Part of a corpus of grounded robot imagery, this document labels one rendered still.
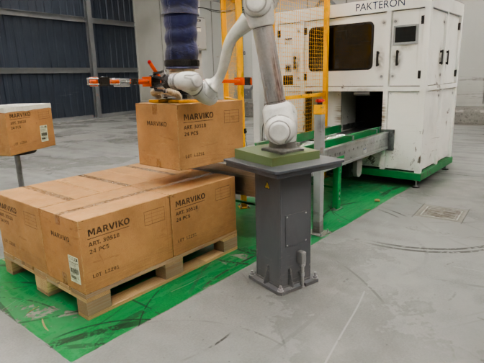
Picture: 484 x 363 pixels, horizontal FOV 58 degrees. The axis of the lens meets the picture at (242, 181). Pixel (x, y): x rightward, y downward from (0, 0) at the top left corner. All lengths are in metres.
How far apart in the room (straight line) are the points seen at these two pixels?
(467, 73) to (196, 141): 9.21
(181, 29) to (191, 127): 0.60
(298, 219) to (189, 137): 0.83
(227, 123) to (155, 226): 0.85
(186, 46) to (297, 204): 1.19
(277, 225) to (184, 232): 0.63
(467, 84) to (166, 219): 9.51
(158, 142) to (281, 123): 0.93
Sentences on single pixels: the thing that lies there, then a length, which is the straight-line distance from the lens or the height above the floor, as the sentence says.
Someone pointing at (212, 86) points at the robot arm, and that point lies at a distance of 2.53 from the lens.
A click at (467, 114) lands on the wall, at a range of 11.24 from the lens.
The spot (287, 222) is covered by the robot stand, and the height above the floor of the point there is 0.41.
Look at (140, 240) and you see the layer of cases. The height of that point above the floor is 0.33.
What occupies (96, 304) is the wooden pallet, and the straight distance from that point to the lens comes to 2.49.
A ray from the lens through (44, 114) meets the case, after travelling 4.48.
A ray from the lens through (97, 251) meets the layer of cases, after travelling 2.40.
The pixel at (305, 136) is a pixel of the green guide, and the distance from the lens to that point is 4.53.
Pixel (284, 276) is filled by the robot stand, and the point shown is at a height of 0.08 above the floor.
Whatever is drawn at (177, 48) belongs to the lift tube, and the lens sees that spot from 2.82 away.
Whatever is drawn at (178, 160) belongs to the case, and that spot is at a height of 0.74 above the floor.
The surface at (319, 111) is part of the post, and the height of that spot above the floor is 0.95.
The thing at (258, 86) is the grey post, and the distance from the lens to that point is 6.42.
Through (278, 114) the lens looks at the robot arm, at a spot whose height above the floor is 1.03.
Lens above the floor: 1.22
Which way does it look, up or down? 14 degrees down
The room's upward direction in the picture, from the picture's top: 2 degrees counter-clockwise
